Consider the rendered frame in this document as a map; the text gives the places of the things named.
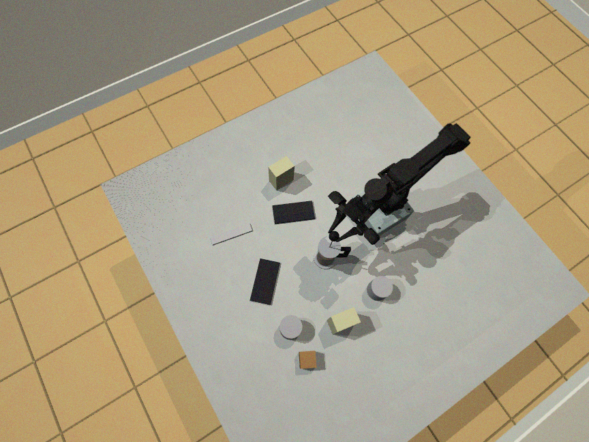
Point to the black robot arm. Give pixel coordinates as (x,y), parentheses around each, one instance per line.
(390,192)

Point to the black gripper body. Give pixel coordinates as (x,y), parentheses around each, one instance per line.
(369,233)

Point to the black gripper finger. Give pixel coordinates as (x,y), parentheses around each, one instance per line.
(351,232)
(339,217)

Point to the brown cube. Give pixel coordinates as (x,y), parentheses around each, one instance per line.
(307,359)

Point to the glass french press with black handle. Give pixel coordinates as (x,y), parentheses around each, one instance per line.
(329,250)

